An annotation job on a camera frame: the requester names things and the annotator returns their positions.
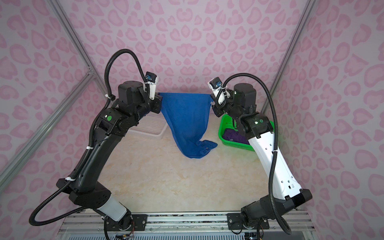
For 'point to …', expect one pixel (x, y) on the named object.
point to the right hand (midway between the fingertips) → (212, 91)
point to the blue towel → (187, 116)
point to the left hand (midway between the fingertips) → (161, 91)
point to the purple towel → (233, 135)
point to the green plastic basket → (227, 122)
